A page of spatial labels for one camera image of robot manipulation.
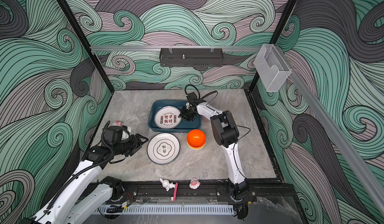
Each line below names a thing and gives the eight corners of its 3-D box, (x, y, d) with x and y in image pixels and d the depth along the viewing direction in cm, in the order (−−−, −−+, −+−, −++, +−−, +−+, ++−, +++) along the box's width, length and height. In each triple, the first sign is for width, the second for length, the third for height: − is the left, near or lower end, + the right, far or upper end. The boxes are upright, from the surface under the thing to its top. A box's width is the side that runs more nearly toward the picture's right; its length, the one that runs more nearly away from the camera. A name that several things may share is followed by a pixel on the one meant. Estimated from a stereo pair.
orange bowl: (186, 152, 89) (186, 145, 81) (186, 136, 95) (186, 129, 88) (205, 152, 89) (206, 145, 81) (204, 136, 95) (205, 129, 88)
